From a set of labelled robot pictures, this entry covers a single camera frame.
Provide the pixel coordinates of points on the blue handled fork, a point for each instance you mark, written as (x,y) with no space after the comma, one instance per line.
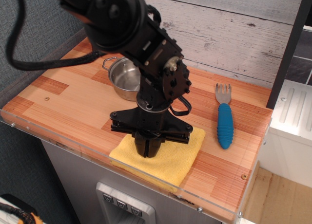
(225,124)

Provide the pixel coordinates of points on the yellow cloth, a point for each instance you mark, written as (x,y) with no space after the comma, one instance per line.
(168,168)

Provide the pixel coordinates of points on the clear acrylic table guard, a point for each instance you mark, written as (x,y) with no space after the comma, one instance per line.
(80,168)

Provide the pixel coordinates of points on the dark vertical post right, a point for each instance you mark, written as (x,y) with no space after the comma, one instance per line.
(298,26)

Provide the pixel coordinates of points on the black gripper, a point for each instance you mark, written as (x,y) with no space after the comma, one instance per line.
(157,127)

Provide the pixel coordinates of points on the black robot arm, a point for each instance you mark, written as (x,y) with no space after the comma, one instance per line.
(132,28)

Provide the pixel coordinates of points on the black orange object bottom left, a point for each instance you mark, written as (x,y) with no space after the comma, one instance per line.
(15,211)

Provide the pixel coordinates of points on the stainless steel pot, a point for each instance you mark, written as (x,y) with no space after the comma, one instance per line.
(124,76)

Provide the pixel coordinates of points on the white toy sink unit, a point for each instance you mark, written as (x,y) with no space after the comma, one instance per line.
(287,147)

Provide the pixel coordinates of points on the grey control panel with buttons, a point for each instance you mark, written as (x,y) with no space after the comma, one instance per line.
(121,208)

